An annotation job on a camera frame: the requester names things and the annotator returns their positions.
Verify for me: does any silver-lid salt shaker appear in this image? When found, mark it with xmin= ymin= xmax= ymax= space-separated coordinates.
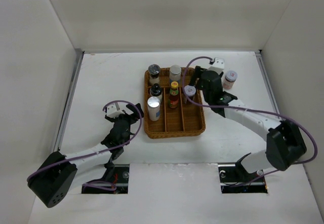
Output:
xmin=169 ymin=65 xmax=182 ymax=83
xmin=147 ymin=96 xmax=160 ymax=122

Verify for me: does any red-label spice jar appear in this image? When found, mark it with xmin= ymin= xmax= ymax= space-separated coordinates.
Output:
xmin=222 ymin=70 xmax=237 ymax=90
xmin=183 ymin=85 xmax=196 ymax=104

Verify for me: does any black-cap white spice jar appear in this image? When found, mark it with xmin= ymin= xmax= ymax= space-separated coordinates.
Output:
xmin=150 ymin=83 xmax=163 ymax=101

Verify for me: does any yellow-cap red sauce bottle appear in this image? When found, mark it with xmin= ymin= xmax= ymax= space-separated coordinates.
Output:
xmin=168 ymin=81 xmax=180 ymax=108

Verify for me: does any clear-lid white spice jar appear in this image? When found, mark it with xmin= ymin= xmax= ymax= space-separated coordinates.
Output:
xmin=148 ymin=64 xmax=160 ymax=86

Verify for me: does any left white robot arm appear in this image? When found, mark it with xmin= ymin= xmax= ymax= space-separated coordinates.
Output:
xmin=27 ymin=100 xmax=144 ymax=208

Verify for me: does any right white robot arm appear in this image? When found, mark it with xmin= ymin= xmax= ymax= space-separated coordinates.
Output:
xmin=189 ymin=66 xmax=307 ymax=181

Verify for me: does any brown wicker tray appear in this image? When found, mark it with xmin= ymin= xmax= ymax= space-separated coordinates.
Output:
xmin=143 ymin=68 xmax=206 ymax=139

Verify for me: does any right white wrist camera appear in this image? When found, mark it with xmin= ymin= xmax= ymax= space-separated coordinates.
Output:
xmin=208 ymin=58 xmax=225 ymax=74

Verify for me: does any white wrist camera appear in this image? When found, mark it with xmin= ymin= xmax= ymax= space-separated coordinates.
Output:
xmin=208 ymin=58 xmax=225 ymax=74
xmin=103 ymin=102 xmax=125 ymax=118

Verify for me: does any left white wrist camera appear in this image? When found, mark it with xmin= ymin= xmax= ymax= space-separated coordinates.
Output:
xmin=103 ymin=102 xmax=125 ymax=118

